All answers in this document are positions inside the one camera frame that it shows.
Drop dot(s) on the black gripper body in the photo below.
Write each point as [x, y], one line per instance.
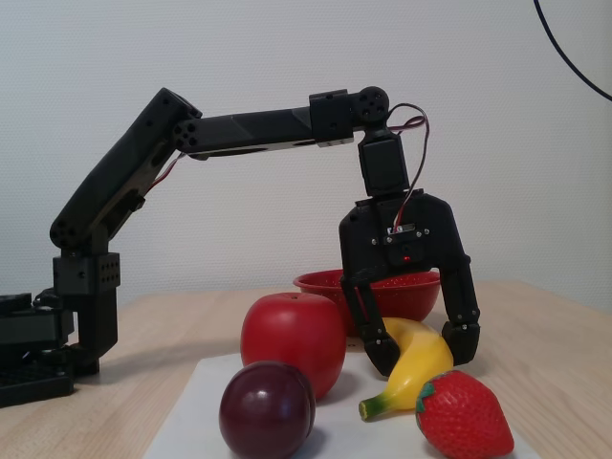
[368, 239]

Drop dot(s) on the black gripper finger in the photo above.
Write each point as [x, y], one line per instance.
[380, 349]
[464, 334]

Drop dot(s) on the yellow toy banana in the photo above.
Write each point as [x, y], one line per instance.
[421, 363]

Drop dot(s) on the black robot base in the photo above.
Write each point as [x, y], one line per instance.
[28, 330]

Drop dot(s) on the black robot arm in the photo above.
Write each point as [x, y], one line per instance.
[258, 126]

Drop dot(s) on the red speckled bowl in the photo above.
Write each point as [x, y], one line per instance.
[406, 301]

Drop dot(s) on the red toy strawberry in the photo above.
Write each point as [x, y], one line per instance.
[464, 416]

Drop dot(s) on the red toy apple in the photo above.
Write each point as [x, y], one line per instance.
[291, 334]

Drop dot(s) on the white paper sheet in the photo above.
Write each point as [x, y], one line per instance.
[354, 440]

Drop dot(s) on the dark purple toy plum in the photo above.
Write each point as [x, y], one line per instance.
[263, 411]

